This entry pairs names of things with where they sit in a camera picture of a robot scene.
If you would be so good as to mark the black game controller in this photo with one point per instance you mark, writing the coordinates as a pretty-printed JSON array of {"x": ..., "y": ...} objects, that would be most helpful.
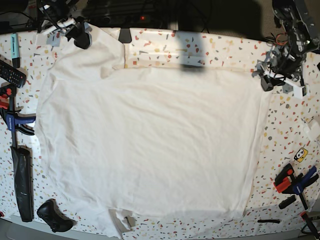
[{"x": 50, "y": 214}]

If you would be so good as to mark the teal highlighter marker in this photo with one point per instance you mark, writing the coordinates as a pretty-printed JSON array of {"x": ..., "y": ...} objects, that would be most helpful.
[{"x": 15, "y": 50}]

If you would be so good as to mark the white T-shirt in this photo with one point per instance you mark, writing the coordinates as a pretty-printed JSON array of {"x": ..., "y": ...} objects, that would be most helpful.
[{"x": 155, "y": 142}]

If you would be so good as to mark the terrazzo pattern tablecloth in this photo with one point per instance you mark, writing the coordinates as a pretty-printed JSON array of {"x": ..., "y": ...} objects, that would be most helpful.
[{"x": 283, "y": 137}]

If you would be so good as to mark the white tape piece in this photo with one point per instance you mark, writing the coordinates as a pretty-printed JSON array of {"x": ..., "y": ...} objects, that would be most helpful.
[{"x": 311, "y": 129}]

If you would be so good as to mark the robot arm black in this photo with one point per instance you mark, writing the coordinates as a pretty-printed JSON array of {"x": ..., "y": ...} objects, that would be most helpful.
[
  {"x": 56, "y": 21},
  {"x": 300, "y": 29}
]

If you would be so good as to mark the red blue bar clamp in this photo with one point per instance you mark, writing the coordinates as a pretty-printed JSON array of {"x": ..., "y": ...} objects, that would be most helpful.
[{"x": 288, "y": 184}]

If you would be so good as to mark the black power strip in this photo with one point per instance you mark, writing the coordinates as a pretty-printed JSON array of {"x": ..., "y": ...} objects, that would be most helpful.
[{"x": 121, "y": 19}]

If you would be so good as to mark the black TV remote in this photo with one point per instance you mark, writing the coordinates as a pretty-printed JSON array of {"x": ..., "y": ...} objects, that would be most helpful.
[{"x": 12, "y": 75}]

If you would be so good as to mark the blue black bar clamp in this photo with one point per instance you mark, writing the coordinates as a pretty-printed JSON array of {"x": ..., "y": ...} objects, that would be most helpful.
[{"x": 14, "y": 121}]

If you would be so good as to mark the yellow cartoon face sticker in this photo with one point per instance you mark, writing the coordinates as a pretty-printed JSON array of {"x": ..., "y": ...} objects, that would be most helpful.
[{"x": 300, "y": 155}]

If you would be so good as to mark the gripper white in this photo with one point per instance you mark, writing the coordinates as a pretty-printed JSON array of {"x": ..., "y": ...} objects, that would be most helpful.
[
  {"x": 72, "y": 29},
  {"x": 281, "y": 67}
]

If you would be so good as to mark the small black bar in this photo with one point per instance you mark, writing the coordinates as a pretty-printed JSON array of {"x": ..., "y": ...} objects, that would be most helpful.
[{"x": 285, "y": 203}]

